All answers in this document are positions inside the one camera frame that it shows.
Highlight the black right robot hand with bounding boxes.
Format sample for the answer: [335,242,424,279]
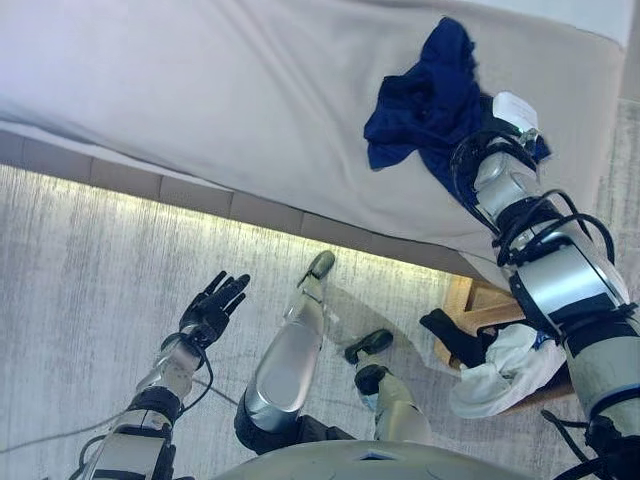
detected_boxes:
[476,92,552,165]

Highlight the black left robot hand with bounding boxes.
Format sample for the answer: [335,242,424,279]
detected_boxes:
[178,270,252,347]

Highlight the navy blue garment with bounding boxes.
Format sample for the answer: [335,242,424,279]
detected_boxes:
[362,16,552,207]

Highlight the white shirt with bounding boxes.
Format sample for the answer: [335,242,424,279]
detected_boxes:
[448,322,570,420]

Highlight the grey bed base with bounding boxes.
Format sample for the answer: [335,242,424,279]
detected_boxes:
[0,128,482,280]

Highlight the brown wicker basket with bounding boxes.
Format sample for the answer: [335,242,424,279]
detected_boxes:
[432,273,577,417]

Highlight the beige bed mattress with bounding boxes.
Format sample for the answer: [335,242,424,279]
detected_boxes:
[0,0,627,292]

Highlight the silver left robot leg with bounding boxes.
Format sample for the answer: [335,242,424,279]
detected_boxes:
[233,249,338,455]

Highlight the silver robot leg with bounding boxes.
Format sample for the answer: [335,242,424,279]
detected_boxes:
[233,249,338,455]
[343,327,435,445]

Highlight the white bedding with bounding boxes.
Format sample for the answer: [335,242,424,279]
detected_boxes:
[559,0,640,50]

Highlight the silver right robot leg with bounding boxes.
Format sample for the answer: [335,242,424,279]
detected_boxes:
[343,327,435,445]

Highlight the grey robot torso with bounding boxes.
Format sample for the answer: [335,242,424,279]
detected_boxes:
[214,439,526,480]

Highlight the black garment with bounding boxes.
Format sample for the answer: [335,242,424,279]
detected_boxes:
[418,307,502,370]

